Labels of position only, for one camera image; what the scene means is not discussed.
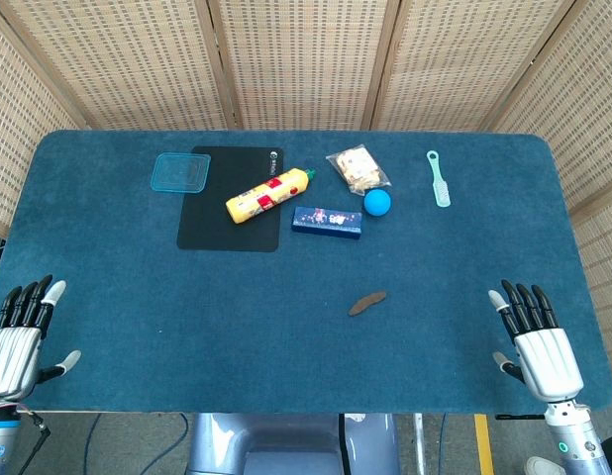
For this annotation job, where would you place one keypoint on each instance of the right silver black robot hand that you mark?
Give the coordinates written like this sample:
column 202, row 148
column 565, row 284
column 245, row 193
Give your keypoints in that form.
column 546, row 361

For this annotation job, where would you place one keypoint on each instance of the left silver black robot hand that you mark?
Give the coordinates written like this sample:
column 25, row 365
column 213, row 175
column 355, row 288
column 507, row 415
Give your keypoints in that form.
column 14, row 351

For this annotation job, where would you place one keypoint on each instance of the black strip under table edge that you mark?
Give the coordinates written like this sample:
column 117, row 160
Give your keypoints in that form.
column 519, row 417

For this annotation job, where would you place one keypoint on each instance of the yellow floor tape strip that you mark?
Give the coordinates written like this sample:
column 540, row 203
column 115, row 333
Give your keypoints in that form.
column 484, row 445

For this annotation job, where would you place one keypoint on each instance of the white shoe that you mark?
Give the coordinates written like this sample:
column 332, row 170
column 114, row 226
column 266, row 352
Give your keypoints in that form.
column 539, row 467

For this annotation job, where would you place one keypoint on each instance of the white table leg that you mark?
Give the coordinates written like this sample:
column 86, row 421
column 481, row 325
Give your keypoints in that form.
column 419, row 445

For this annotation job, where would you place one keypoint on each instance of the mint green brush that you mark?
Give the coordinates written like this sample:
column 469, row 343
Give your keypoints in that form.
column 442, row 193

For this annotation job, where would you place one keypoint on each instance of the blue felt table cloth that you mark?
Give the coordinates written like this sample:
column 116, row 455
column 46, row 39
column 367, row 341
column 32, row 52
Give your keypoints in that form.
column 236, row 321

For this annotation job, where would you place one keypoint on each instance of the woven folding screen panel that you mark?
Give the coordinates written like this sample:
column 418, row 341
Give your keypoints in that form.
column 449, row 64
column 306, row 64
column 19, row 123
column 128, row 64
column 583, row 123

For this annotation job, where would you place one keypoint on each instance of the blue ball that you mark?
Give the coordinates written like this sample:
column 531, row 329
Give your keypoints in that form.
column 377, row 203

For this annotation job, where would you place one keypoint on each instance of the black mouse pad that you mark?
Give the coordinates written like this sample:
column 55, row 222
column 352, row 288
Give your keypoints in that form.
column 212, row 227

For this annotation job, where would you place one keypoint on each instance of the teal transparent plastic lid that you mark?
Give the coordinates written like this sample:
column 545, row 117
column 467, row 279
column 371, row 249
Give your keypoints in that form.
column 179, row 173

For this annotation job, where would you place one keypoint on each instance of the dark blue printed box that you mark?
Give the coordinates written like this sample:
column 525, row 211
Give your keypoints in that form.
column 326, row 222

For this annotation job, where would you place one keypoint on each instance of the clear bag of snacks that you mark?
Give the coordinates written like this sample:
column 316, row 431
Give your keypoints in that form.
column 358, row 168

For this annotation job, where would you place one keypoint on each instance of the blue-grey robot torso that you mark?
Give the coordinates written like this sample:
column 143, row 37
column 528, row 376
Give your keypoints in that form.
column 286, row 445

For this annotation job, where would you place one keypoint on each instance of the yellow bottle with green cap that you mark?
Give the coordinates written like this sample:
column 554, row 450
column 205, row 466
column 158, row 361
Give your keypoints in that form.
column 266, row 195

